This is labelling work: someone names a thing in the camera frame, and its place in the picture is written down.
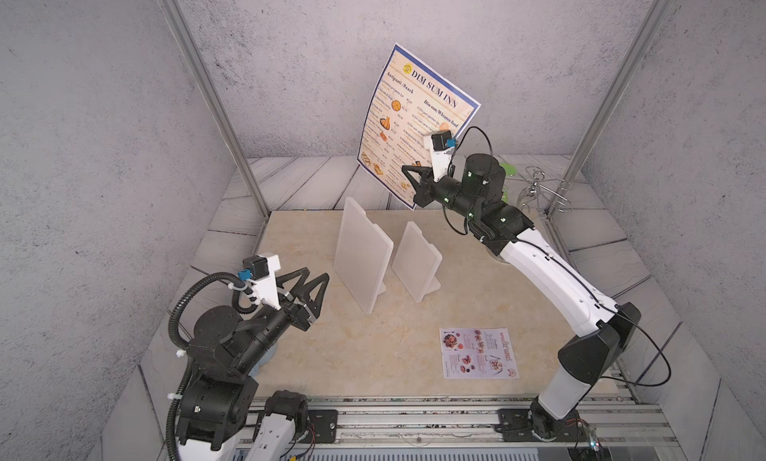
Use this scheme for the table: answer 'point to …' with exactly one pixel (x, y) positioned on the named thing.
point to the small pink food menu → (477, 353)
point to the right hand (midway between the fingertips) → (403, 167)
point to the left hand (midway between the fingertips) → (323, 276)
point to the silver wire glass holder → (544, 195)
